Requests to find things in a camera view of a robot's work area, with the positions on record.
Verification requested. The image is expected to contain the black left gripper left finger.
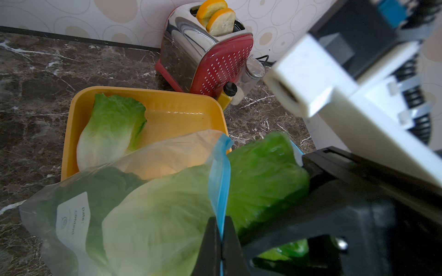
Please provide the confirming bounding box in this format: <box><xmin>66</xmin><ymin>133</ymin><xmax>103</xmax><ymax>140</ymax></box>
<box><xmin>191</xmin><ymin>217</ymin><xmax>222</xmax><ymax>276</ymax></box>

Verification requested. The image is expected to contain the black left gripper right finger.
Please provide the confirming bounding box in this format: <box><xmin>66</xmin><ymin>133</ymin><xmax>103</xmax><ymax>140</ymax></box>
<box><xmin>221</xmin><ymin>216</ymin><xmax>250</xmax><ymax>276</ymax></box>

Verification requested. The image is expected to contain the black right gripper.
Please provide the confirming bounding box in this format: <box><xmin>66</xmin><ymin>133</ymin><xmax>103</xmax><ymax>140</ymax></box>
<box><xmin>241</xmin><ymin>147</ymin><xmax>442</xmax><ymax>276</ymax></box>

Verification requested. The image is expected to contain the chinese cabbage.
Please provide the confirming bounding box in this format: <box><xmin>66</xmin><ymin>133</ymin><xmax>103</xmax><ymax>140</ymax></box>
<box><xmin>102</xmin><ymin>133</ymin><xmax>310</xmax><ymax>276</ymax></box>
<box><xmin>77</xmin><ymin>94</ymin><xmax>147</xmax><ymax>171</ymax></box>
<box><xmin>35</xmin><ymin>167</ymin><xmax>143</xmax><ymax>276</ymax></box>

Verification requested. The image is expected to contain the clear zipper bag blue seal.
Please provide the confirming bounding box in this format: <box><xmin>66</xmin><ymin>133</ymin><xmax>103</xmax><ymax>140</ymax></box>
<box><xmin>20</xmin><ymin>130</ymin><xmax>310</xmax><ymax>276</ymax></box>

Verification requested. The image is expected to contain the yellow rectangular tray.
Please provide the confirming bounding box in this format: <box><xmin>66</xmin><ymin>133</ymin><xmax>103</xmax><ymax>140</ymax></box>
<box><xmin>61</xmin><ymin>86</ymin><xmax>228</xmax><ymax>180</ymax></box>

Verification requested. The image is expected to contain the yellow spice bottle black cap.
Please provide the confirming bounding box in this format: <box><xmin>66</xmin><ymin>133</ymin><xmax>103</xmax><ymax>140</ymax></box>
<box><xmin>217</xmin><ymin>82</ymin><xmax>238</xmax><ymax>110</ymax></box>

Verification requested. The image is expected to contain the clear glass salt jar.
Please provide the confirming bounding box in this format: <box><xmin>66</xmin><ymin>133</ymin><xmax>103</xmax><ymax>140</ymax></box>
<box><xmin>230</xmin><ymin>57</ymin><xmax>265</xmax><ymax>105</ymax></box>

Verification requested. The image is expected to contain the red chrome toaster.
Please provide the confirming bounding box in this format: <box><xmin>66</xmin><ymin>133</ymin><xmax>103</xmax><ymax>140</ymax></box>
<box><xmin>155</xmin><ymin>2</ymin><xmax>254</xmax><ymax>98</ymax></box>

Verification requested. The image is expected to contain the pale toast slice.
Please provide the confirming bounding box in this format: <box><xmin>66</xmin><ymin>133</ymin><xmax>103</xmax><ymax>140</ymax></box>
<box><xmin>206</xmin><ymin>8</ymin><xmax>236</xmax><ymax>36</ymax></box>

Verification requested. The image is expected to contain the yellow toast slice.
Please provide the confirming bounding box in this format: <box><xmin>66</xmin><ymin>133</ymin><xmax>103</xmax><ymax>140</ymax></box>
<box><xmin>196</xmin><ymin>0</ymin><xmax>228</xmax><ymax>27</ymax></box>

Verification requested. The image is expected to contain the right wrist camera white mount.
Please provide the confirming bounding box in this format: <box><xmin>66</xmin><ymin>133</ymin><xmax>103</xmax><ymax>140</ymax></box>
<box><xmin>264</xmin><ymin>34</ymin><xmax>442</xmax><ymax>186</ymax></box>

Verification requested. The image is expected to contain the black toaster power cable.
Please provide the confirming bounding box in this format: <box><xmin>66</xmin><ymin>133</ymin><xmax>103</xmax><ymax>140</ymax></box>
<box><xmin>255</xmin><ymin>54</ymin><xmax>277</xmax><ymax>68</ymax></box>

